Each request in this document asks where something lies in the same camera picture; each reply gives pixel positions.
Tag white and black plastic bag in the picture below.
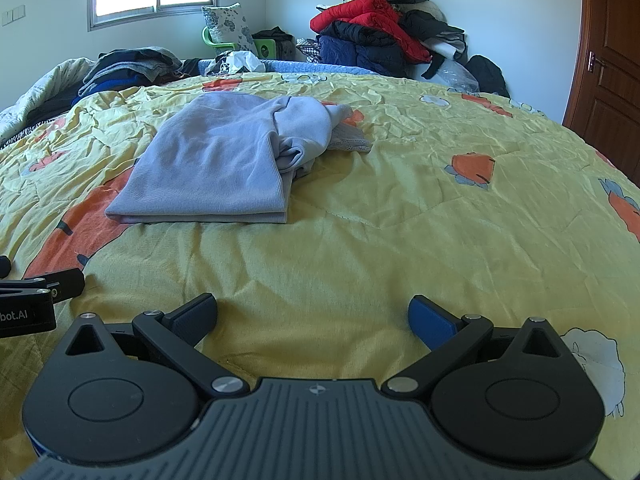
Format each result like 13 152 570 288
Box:
207 50 266 77

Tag navy jacket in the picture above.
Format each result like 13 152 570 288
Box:
317 22 416 78

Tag brown wooden door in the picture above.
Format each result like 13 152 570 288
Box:
562 0 640 186

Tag stack of folded clothes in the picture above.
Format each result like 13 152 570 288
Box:
77 47 183 98

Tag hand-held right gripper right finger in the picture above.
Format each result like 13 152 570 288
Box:
380 293 573 396

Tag lavender long-sleeve shirt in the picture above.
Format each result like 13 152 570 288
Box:
105 94 373 225

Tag yellow carrot-print quilt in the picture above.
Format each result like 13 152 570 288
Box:
0 71 640 480

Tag black and white clothes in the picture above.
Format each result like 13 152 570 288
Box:
400 10 468 58

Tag cream fleece cloth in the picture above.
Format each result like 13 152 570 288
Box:
415 0 446 21

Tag light blue blanket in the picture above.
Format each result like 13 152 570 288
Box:
182 58 386 78

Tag houndstooth cloth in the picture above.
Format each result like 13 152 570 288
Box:
296 37 323 64

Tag black backpack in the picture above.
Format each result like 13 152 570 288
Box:
465 55 511 98

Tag dark cloth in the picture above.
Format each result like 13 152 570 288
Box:
252 27 293 43

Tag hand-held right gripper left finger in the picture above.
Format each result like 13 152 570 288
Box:
52 292 251 401

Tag white quilt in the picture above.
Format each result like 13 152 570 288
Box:
0 57 101 148

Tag zebra-striped cloth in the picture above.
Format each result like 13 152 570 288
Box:
12 121 55 142

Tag clear plastic bag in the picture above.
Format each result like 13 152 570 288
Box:
422 57 481 93

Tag red jacket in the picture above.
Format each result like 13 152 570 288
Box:
310 0 433 63

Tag green plastic chair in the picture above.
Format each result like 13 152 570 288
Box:
201 25 293 58

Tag floral pillow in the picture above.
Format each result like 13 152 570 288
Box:
201 3 258 53

